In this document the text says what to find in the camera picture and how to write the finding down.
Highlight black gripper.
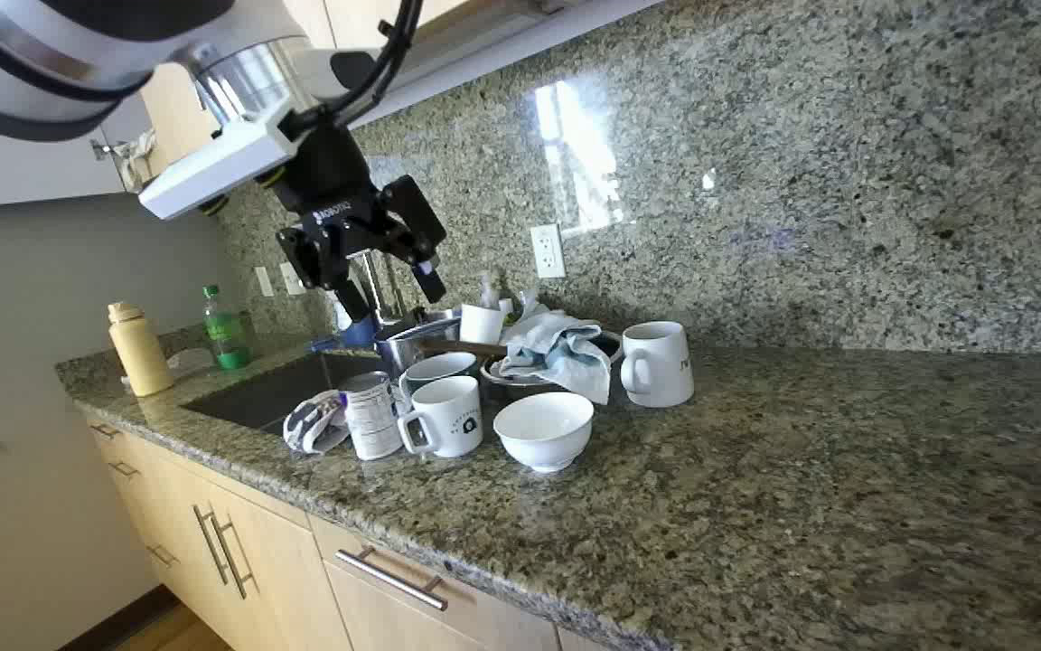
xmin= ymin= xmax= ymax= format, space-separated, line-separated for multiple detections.
xmin=275 ymin=113 xmax=449 ymax=327

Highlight large plain white mug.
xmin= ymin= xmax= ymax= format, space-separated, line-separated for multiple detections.
xmin=615 ymin=319 xmax=696 ymax=413

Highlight white and blue soap bottle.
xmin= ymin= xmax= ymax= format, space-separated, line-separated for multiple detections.
xmin=321 ymin=292 xmax=382 ymax=350

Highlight tin can with label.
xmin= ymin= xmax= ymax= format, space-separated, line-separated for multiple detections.
xmin=340 ymin=370 xmax=403 ymax=462

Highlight metal cabinet hinge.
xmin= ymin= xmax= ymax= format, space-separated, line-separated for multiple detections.
xmin=88 ymin=127 xmax=162 ymax=196

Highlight patterned white towel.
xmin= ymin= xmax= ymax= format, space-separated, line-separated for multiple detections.
xmin=277 ymin=387 xmax=353 ymax=460

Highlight yellow bottle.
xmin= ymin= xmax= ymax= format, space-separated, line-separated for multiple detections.
xmin=105 ymin=300 xmax=173 ymax=400

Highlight blue and white cloth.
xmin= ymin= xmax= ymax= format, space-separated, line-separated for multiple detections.
xmin=490 ymin=305 xmax=618 ymax=410

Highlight white wall cabinet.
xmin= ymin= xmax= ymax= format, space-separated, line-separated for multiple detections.
xmin=0 ymin=100 xmax=144 ymax=217

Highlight white bowl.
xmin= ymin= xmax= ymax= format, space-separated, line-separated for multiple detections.
xmin=490 ymin=392 xmax=599 ymax=479

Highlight vertical metal cabinet handle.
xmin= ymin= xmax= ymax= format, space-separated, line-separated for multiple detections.
xmin=209 ymin=511 xmax=260 ymax=603
xmin=193 ymin=504 xmax=232 ymax=589

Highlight black pan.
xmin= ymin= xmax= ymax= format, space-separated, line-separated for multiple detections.
xmin=478 ymin=353 xmax=549 ymax=400

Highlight small white cup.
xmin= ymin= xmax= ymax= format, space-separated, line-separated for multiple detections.
xmin=458 ymin=300 xmax=513 ymax=347

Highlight clear pump soap dispenser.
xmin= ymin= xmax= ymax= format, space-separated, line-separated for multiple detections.
xmin=478 ymin=264 xmax=520 ymax=311

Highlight white mug with dark rim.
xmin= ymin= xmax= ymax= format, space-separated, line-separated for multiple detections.
xmin=399 ymin=347 xmax=481 ymax=392

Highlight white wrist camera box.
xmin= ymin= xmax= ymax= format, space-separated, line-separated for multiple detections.
xmin=136 ymin=113 xmax=305 ymax=223

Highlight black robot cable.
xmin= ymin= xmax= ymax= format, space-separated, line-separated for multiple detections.
xmin=299 ymin=0 xmax=426 ymax=139

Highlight white mug with logo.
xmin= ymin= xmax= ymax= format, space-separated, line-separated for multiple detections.
xmin=395 ymin=372 xmax=487 ymax=462

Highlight light wood lower cabinets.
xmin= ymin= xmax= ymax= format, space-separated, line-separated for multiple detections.
xmin=74 ymin=400 xmax=620 ymax=651

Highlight green plastic bottle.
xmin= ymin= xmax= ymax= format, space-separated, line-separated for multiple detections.
xmin=197 ymin=282 xmax=255 ymax=376

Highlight stainless steel sink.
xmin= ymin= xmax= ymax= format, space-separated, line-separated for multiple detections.
xmin=177 ymin=347 xmax=385 ymax=438

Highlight white wall outlet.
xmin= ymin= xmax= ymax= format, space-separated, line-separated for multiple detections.
xmin=529 ymin=223 xmax=571 ymax=282

